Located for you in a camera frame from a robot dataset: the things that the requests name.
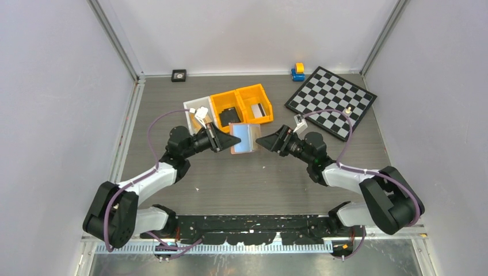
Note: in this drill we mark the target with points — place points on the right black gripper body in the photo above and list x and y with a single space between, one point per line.
293 145

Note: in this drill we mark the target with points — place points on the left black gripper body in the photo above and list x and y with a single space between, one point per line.
204 141

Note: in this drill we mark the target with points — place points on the tan leather card holder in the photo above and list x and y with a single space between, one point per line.
248 134

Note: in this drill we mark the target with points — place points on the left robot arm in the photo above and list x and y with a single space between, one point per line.
114 215

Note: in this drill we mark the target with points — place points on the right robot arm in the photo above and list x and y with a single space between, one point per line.
389 201

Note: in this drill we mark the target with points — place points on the black card in bin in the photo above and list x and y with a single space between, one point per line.
229 116

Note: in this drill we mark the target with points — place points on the white striped card in bin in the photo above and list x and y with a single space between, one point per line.
258 110

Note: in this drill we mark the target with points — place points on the white plastic bin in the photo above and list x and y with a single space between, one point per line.
193 106

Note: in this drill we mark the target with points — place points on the left orange plastic bin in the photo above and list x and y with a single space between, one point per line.
228 107

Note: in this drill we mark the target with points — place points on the orange plastic bin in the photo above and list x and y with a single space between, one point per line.
255 94
228 107

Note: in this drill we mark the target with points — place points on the right orange plastic bin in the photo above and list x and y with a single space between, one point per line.
255 94

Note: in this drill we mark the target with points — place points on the black and white chessboard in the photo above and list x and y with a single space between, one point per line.
324 89

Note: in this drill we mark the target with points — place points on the small black square device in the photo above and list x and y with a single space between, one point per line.
178 75

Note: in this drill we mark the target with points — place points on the blue and yellow toy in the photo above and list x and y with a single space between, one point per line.
297 72

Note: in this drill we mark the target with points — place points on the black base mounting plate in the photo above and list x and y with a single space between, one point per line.
244 230

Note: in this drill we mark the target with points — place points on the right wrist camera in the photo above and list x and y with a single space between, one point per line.
301 124

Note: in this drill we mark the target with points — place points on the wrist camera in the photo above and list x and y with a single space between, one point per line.
301 124
201 115

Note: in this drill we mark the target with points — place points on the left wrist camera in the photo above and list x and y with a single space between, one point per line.
201 115

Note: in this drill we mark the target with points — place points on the aluminium front rail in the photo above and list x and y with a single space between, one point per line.
251 228

